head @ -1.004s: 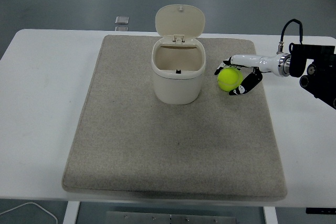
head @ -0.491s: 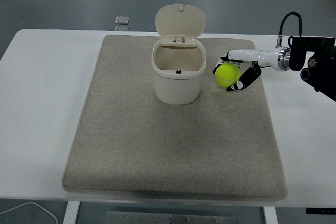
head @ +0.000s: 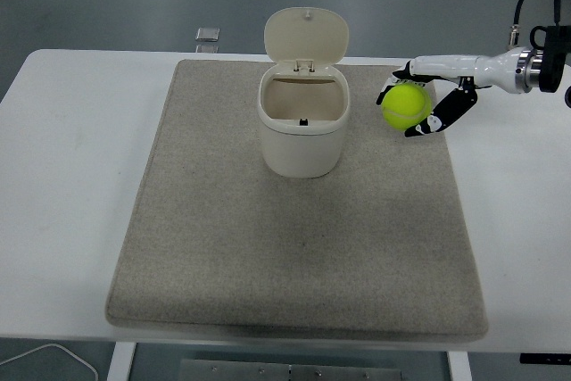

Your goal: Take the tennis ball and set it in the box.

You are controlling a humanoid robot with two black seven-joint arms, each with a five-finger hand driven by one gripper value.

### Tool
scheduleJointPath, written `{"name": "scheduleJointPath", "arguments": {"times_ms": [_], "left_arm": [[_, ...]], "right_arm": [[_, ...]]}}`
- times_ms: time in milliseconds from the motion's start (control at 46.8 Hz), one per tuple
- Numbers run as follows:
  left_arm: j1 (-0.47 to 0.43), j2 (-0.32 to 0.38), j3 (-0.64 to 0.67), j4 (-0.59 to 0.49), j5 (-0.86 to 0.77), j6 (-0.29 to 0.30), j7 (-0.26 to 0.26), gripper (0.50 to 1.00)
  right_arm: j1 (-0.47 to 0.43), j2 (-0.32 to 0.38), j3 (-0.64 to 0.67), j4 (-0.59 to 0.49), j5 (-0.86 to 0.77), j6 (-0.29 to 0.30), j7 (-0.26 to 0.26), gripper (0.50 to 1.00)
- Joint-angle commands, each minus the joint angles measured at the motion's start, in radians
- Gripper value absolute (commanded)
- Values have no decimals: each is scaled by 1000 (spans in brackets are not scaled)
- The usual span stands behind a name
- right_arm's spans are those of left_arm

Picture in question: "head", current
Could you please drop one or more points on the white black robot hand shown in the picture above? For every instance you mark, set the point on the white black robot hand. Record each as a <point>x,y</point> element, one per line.
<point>486,68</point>

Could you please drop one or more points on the yellow tennis ball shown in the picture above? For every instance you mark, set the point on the yellow tennis ball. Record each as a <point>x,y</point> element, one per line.
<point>403,106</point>

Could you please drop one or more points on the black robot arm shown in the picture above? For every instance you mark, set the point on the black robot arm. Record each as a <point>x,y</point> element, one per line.
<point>553,60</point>

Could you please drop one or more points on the cream lidded bin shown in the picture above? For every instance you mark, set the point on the cream lidded bin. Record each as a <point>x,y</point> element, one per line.
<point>303,149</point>

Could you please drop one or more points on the beige fabric mat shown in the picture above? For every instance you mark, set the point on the beige fabric mat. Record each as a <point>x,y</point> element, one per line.
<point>267,242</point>

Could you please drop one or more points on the black control panel under table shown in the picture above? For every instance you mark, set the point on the black control panel under table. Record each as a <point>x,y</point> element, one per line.
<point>544,358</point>

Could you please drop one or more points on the white table leg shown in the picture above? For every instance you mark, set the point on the white table leg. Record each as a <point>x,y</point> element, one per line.
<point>121,363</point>
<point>459,367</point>

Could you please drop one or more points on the grey metal plate with screws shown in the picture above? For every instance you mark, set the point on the grey metal plate with screws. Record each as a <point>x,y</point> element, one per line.
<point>223,372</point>

